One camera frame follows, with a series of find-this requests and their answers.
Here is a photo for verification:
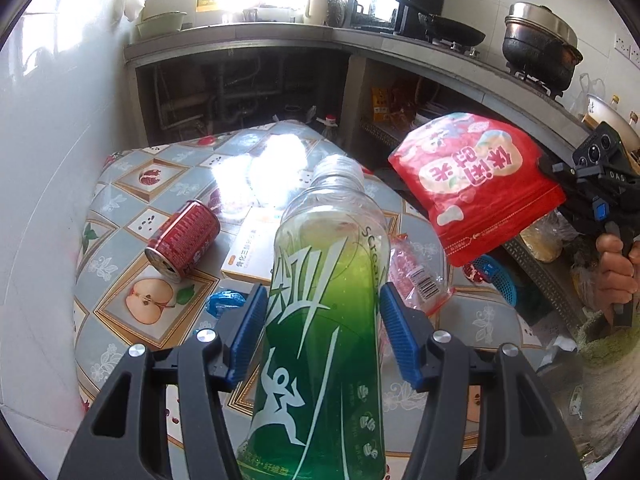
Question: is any person's right hand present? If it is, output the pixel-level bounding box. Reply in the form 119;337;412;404
596;234;640;313

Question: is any red snack bag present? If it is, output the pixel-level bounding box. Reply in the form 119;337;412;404
389;112;567;266

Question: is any green plastic bottle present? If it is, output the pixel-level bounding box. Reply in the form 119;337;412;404
237;155;392;480

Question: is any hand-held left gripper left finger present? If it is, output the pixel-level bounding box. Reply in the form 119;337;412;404
75;284;270;480

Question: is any person's right forearm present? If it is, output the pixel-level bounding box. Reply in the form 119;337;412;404
572;310;640;466

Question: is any gas stove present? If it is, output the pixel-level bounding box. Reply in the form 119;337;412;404
505;67;568;100

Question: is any cream kettle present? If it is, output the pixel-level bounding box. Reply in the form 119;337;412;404
304;0;329;25

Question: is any white wall socket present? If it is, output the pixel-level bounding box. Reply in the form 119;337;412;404
615;35;640;66

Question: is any black cooking pot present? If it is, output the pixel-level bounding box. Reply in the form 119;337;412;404
502;35;584;92

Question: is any green basin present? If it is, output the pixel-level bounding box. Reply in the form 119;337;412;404
135;12;188;38

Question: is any yellow packet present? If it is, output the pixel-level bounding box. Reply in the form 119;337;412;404
371;87;393;120

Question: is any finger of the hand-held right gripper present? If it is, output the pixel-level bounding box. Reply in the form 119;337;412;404
560;195;621;236
537;156;593;198

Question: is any blue plastic wrapper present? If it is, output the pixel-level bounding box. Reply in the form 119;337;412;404
207;287;248;320

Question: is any plastic bag with yellow contents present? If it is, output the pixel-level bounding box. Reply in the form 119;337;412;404
520;215;576;263

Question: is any blue plastic wastebasket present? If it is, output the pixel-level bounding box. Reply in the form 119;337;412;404
470;255;518;306

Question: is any fruit print tablecloth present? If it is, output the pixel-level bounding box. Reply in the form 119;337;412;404
74;120;551;466

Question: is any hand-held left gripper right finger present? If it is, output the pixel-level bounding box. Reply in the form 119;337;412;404
378;283;586;480

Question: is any black wok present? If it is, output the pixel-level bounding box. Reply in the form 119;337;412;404
395;0;487;46

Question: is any red drink can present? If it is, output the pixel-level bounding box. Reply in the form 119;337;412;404
145;200;222;282

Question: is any large white bowl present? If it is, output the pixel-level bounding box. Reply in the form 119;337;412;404
585;92;640;136

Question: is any clear plastic wrapper red print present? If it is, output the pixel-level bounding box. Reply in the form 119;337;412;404
385;232;456;316

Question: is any yellow white medicine box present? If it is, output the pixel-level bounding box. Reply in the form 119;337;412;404
220;207;301;293

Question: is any steel pot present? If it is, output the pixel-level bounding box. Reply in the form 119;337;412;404
504;2;578;48

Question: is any concrete kitchen counter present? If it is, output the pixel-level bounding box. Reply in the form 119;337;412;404
122;25;640;176

